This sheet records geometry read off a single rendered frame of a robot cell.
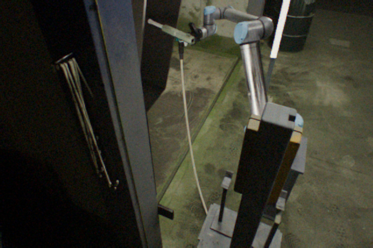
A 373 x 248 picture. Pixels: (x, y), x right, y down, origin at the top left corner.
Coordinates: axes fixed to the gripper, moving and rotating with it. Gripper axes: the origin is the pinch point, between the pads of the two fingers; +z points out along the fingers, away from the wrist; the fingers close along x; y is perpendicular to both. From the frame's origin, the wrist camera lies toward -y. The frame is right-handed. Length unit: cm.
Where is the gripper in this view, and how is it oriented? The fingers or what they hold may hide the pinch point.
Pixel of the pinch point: (179, 39)
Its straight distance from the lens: 188.5
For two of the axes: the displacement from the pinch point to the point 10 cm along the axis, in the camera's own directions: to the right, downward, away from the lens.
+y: -0.2, 8.0, 6.0
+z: -7.0, 4.2, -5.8
